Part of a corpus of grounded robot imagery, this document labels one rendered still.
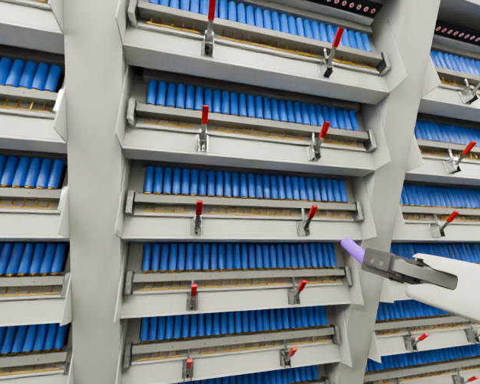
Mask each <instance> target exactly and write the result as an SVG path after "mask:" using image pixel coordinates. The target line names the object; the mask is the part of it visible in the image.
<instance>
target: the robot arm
mask: <svg viewBox="0 0 480 384"><path fill-rule="evenodd" d="M413 258H415V260H412V259H409V258H404V257H400V256H397V255H396V254H393V253H389V252H386V251H380V250H376V249H373V248H366V249H365V252H364V256H363V262H362V265H361V269H362V270H364V271H367V272H370V273H372V274H376V275H379V276H381V277H385V278H387V279H390V280H394V281H397V282H399V283H403V284H404V282H406V283H409V284H411V285H408V287H407V290H406V291H405V294H406V295H407V297H408V298H411V299H414V300H417V301H419V302H422V303H425V304H427V305H429V306H433V307H435V308H438V309H441V310H443V311H445V312H449V313H451V314H454V315H457V316H459V317H461V318H464V319H467V320H469V321H471V322H475V323H477V324H480V264H473V263H469V262H465V261H458V260H454V259H449V258H442V257H438V256H433V255H429V254H420V253H418V254H415V255H414V256H413Z"/></svg>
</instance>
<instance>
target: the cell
mask: <svg viewBox="0 0 480 384"><path fill-rule="evenodd" d="M341 246H342V247H343V248H344V249H345V250H346V251H348V252H349V253H350V254H351V255H352V256H353V257H354V258H355V259H356V260H357V261H358V262H359V263H360V264H362V262H363V256H364V252H365V251H364V250H363V249H362V248H361V247H360V246H359V245H357V244H356V243H355V242H354V241H353V240H351V239H350V238H348V237H346V238H344V239H343V240H342V241H341Z"/></svg>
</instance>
